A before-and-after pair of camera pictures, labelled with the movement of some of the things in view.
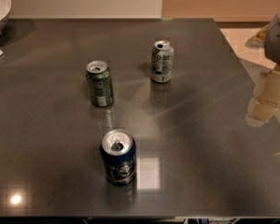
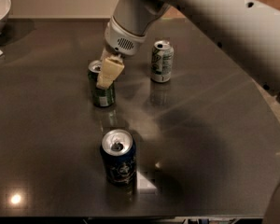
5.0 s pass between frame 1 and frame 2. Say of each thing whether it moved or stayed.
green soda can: stayed
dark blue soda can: stayed
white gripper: moved
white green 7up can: stayed
